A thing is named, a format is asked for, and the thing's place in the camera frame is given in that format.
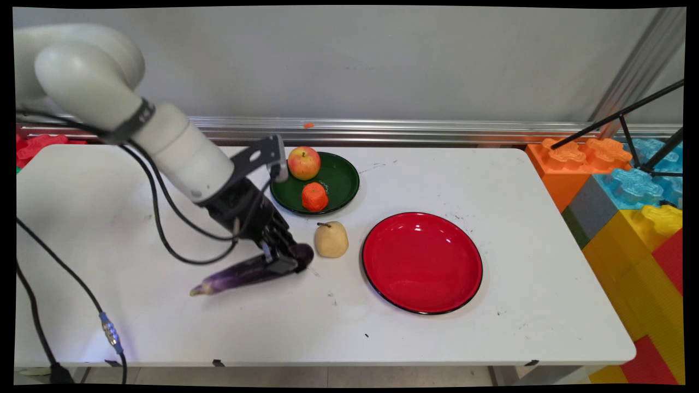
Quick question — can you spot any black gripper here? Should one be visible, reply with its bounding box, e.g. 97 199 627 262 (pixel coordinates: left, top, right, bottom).
198 177 300 275

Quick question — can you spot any purple toy eggplant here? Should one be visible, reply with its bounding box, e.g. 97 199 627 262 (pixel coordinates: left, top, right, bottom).
189 243 316 297

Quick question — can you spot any beige toy pear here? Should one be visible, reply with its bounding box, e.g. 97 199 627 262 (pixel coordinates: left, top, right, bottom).
314 221 349 259

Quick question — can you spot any orange toy tangerine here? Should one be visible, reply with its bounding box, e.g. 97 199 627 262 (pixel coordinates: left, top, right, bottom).
301 182 329 213

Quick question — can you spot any dark green plate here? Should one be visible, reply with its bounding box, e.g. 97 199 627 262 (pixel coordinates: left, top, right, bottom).
269 151 360 216

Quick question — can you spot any red yellow toy apple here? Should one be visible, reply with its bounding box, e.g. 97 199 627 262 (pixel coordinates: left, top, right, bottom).
288 146 322 181

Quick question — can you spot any red plate black rim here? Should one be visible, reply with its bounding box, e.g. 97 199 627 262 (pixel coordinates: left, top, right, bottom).
361 212 483 315

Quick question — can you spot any red giant building block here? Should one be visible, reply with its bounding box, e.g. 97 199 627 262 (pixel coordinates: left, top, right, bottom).
651 228 684 295
15 134 88 174

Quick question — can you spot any orange giant building block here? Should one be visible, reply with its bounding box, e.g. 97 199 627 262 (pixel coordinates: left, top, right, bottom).
525 136 634 213

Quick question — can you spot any green giant building block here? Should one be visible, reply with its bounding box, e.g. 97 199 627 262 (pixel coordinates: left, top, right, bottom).
561 205 591 251

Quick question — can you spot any grey giant building block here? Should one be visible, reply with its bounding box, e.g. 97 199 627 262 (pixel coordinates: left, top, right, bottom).
568 175 620 241

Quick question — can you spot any yellow giant building block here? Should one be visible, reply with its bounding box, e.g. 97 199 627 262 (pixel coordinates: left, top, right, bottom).
582 203 684 342

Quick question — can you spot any translucent blue building block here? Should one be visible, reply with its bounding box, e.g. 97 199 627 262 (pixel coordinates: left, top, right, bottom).
593 166 666 211
623 136 684 209

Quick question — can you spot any black tripod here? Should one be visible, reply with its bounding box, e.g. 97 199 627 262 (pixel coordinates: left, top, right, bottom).
550 79 684 178

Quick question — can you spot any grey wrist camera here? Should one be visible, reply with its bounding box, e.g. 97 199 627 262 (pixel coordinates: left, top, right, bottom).
271 135 289 183

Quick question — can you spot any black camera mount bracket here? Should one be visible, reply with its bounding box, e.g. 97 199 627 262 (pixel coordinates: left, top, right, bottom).
229 134 285 183

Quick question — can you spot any black cable silver connector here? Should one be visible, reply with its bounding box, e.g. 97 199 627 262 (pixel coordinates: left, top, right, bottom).
15 109 274 385

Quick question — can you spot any aluminium rail profile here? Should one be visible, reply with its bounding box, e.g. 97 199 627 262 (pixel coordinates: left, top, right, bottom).
16 115 683 147

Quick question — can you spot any dark velcro cable strap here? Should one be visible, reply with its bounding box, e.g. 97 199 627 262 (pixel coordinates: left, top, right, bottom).
104 98 156 145

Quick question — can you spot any black cable with plug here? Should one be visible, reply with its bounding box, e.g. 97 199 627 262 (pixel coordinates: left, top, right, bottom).
15 109 241 385

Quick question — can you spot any white table leg frame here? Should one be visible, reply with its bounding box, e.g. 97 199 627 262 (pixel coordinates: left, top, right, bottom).
488 365 593 385

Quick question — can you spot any aluminium diagonal post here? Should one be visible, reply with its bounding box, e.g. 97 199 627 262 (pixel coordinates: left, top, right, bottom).
589 7 686 140

